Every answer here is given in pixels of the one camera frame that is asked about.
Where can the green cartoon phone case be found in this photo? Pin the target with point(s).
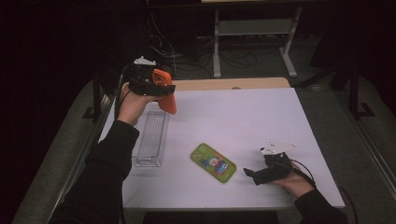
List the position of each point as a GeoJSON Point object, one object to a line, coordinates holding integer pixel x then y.
{"type": "Point", "coordinates": [213, 163]}

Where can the person's left hand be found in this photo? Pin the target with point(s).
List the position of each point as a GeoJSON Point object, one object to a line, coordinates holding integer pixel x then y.
{"type": "Point", "coordinates": [134, 105]}

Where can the clear plastic tray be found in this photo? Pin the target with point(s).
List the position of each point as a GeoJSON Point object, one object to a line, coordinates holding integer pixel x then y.
{"type": "Point", "coordinates": [154, 133]}

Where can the person's right hand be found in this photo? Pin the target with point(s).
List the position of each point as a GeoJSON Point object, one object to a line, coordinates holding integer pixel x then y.
{"type": "Point", "coordinates": [295, 183]}

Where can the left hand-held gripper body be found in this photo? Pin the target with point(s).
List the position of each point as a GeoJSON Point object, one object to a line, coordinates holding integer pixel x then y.
{"type": "Point", "coordinates": [138, 79]}

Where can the aluminium frame rail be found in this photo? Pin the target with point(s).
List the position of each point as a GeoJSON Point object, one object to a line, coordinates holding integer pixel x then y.
{"type": "Point", "coordinates": [367, 140]}
{"type": "Point", "coordinates": [71, 183]}

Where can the orange phone case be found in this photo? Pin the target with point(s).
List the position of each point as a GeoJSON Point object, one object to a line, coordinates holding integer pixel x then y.
{"type": "Point", "coordinates": [168, 104]}

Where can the white metal desk frame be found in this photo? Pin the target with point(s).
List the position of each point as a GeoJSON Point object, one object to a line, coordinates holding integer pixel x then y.
{"type": "Point", "coordinates": [249, 27]}

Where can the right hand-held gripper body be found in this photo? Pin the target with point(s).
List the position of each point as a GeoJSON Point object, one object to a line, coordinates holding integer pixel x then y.
{"type": "Point", "coordinates": [277, 166]}

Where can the black metal stand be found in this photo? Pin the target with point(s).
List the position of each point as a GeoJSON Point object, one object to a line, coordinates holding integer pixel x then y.
{"type": "Point", "coordinates": [354, 93]}
{"type": "Point", "coordinates": [97, 99]}

